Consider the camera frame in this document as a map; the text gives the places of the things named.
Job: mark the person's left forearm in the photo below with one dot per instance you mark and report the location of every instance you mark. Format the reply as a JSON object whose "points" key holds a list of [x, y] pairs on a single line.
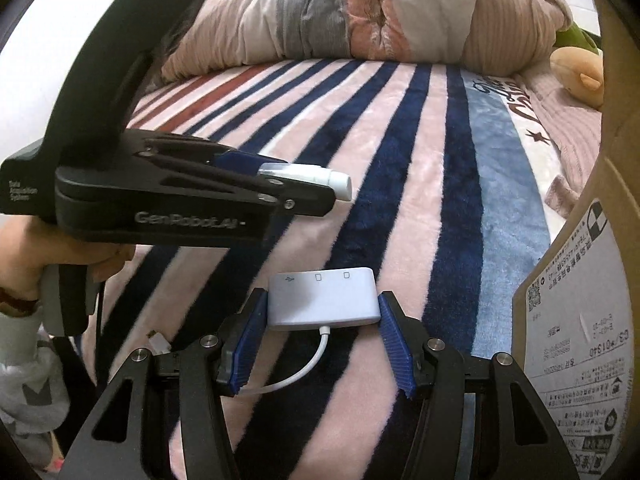
{"points": [[27, 370]]}

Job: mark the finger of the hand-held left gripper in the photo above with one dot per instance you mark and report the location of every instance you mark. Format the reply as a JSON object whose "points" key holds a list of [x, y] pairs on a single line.
{"points": [[235, 160], [300, 202]]}

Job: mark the pink grey duvet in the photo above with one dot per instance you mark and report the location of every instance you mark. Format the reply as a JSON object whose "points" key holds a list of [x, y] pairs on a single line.
{"points": [[375, 15]]}

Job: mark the green plush toy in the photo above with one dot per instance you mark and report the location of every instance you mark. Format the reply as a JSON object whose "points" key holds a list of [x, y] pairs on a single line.
{"points": [[575, 37]]}

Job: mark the small white clear tube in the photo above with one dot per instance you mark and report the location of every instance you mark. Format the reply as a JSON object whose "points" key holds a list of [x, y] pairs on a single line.
{"points": [[320, 180]]}

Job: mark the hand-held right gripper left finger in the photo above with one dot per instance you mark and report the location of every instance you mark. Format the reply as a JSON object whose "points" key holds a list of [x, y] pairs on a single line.
{"points": [[249, 332]]}

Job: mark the brown cardboard box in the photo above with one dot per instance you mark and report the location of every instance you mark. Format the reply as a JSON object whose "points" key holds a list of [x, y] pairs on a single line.
{"points": [[585, 335]]}

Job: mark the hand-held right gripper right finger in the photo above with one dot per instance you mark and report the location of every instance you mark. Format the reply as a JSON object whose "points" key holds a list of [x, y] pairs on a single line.
{"points": [[395, 340]]}

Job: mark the person's left hand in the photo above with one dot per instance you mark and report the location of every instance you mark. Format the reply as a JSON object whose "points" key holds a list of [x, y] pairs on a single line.
{"points": [[30, 255]]}

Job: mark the striped fleece blanket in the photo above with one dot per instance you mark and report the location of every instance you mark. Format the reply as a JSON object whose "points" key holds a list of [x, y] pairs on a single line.
{"points": [[400, 170]]}

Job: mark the brown plush toy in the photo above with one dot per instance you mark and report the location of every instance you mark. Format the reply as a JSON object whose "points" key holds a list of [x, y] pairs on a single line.
{"points": [[575, 72]]}

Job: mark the white bed headboard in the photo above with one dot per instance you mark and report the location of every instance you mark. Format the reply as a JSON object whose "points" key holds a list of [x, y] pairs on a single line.
{"points": [[580, 0]]}

